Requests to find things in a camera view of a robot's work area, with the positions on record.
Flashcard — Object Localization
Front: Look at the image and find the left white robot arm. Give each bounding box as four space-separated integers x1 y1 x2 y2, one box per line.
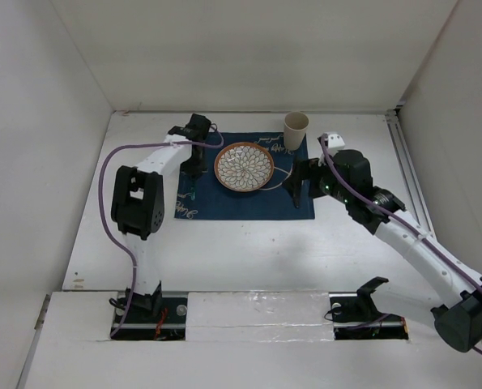
98 113 224 322

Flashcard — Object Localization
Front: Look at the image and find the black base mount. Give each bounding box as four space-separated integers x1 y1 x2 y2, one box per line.
109 293 188 341
323 293 409 341

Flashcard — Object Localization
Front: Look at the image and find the black table knife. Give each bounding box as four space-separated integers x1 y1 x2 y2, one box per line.
292 186 301 208

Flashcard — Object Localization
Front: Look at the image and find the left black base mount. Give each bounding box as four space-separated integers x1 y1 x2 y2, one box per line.
109 293 188 341

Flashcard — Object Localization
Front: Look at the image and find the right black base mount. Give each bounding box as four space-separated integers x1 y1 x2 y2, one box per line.
323 293 409 341

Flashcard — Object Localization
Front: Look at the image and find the dark blue cloth napkin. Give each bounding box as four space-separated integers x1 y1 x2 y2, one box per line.
174 132 315 220

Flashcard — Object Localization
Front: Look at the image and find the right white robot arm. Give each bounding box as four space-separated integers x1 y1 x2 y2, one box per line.
283 150 482 353

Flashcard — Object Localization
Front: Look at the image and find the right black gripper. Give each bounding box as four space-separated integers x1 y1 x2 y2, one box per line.
281 156 352 205

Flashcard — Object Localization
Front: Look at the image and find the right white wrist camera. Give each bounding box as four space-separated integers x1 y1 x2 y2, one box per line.
320 132 345 152

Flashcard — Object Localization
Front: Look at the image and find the floral patterned plate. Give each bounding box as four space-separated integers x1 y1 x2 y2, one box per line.
214 142 275 193

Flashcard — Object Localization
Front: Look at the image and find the brown paper cup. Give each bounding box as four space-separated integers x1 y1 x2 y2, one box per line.
284 112 309 151

